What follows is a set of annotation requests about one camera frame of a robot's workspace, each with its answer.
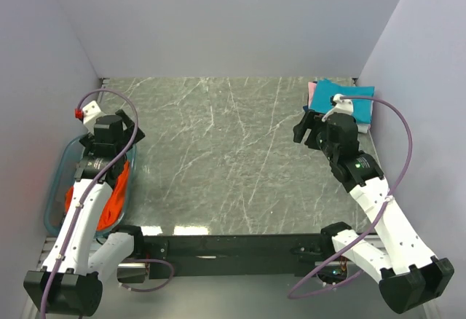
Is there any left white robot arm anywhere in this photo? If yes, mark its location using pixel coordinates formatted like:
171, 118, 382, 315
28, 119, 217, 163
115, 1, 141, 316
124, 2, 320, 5
23, 110, 146, 317

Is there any folded teal t-shirt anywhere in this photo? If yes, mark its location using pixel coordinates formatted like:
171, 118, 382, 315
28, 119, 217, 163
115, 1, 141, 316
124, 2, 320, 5
308, 79, 375, 125

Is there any black base bar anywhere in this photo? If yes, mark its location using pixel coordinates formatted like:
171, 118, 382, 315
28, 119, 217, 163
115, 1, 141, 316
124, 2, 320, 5
144, 234, 328, 277

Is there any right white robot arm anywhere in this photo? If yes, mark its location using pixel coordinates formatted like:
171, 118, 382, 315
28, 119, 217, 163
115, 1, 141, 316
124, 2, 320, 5
293, 111, 454, 314

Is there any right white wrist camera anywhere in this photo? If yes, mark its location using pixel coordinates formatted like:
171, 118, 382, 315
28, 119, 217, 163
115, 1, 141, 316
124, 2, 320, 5
322, 93, 354, 122

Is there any blue plastic bin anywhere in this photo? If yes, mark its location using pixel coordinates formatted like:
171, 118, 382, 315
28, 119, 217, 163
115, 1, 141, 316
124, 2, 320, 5
44, 135, 137, 237

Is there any folded pink t-shirt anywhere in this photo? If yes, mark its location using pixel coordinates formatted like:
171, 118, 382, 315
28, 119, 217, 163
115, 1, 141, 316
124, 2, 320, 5
307, 82, 317, 109

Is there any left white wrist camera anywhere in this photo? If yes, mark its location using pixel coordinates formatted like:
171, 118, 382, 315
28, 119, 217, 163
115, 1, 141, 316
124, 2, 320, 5
74, 101, 105, 134

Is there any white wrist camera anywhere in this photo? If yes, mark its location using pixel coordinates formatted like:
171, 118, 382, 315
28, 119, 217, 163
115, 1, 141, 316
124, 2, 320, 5
74, 101, 105, 134
322, 93, 354, 122

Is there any orange t-shirt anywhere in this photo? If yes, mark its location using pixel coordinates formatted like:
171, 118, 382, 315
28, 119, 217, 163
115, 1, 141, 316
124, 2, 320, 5
64, 160, 131, 231

